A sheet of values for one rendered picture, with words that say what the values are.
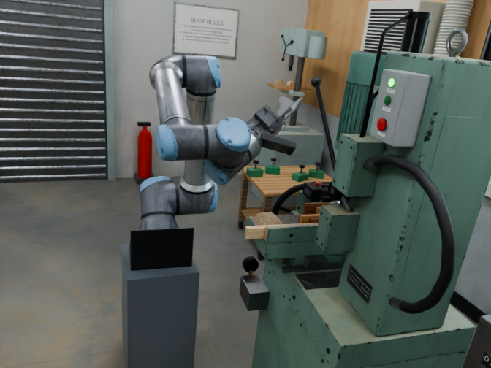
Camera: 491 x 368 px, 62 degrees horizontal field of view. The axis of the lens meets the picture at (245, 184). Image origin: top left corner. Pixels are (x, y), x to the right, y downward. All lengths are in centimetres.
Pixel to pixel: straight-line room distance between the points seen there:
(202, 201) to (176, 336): 62
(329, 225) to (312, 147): 268
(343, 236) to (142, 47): 326
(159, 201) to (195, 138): 84
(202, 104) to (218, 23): 271
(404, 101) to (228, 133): 41
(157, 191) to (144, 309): 50
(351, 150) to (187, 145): 41
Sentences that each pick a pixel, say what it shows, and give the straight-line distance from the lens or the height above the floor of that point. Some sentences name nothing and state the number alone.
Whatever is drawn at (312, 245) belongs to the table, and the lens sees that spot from 141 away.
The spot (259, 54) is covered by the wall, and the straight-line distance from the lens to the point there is 444.
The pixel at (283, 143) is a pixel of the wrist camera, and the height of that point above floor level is 123.
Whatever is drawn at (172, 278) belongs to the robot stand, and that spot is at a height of 53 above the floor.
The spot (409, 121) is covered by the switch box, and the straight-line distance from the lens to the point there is 99.
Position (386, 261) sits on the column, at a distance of 113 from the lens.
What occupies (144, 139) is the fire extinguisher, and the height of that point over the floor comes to 45.
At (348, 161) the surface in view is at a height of 124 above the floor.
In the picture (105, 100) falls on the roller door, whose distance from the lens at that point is 415.
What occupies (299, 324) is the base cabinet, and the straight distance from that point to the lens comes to 138.
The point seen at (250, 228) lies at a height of 94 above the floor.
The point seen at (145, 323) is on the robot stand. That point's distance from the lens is 191.
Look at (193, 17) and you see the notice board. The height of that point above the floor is 159.
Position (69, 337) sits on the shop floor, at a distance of 239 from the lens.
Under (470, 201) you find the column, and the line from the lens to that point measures 115.
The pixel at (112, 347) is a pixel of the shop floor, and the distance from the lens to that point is 230.
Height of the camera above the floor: 154
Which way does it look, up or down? 20 degrees down
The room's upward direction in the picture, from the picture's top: 6 degrees clockwise
